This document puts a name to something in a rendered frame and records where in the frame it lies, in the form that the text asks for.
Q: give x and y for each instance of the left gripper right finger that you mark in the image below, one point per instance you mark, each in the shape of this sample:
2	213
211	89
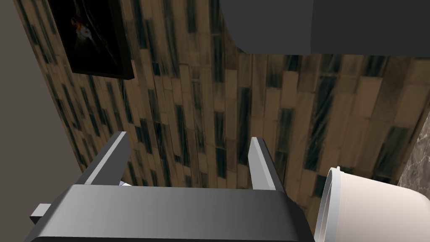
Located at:
263	168

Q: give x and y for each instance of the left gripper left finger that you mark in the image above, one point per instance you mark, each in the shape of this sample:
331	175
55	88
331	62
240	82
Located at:
106	163

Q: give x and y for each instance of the white round bin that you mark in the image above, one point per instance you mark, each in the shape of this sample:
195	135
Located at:
369	208

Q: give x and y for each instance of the dark grey cabinet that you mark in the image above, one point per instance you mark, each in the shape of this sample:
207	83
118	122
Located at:
322	25

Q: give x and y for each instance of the dark framed wall picture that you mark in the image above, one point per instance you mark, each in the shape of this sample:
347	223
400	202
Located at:
90	37

